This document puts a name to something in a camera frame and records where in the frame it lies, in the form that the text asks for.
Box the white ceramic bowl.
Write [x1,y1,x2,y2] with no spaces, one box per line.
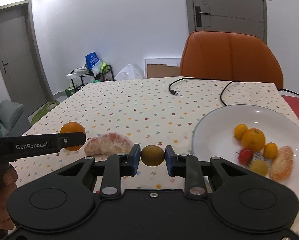
[192,105,299,199]

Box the green-brown round fruit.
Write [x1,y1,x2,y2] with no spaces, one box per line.
[249,160,268,177]
[140,145,165,166]

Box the large orange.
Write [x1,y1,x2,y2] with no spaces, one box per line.
[241,128,266,152]
[60,122,86,152]

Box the grey sofa cushion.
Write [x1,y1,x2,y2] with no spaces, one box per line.
[0,100,24,131]

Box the grey side door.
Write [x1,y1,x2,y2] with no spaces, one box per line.
[0,0,53,116]

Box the small red apple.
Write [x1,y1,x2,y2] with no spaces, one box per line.
[238,148,254,166]

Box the cardboard sheet against wall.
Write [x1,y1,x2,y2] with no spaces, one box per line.
[146,64,180,78]

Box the person's left hand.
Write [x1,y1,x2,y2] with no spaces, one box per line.
[0,165,18,230]

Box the small peeled pomelo segment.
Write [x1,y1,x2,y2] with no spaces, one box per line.
[269,146,294,182]

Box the small kumquat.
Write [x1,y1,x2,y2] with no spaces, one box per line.
[263,142,278,159]
[234,124,248,140]

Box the black metal shelf rack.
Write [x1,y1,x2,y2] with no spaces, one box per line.
[66,63,115,92]

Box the green carton box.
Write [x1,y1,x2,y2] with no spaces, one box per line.
[65,86,76,98]

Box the green floor mat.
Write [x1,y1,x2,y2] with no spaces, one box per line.
[30,100,60,126]

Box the blue plastic bag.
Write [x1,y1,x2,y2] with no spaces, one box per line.
[85,51,101,70]

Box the grey door with black handle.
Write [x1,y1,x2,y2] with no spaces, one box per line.
[186,0,267,42]

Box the translucent plastic bag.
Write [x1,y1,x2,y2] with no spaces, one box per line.
[114,63,144,81]

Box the white framed board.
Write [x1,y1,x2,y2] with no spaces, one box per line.
[145,58,181,77]

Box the small kumquat front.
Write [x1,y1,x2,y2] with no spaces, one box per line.
[234,124,248,140]

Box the large peeled pomelo segment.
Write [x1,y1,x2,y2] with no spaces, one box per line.
[84,132,134,155]

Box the black usb cable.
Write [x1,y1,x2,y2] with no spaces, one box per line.
[168,76,299,107]

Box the large orange front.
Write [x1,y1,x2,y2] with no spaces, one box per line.
[241,128,266,152]

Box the orange upholstered chair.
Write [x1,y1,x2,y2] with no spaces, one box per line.
[180,31,284,89]

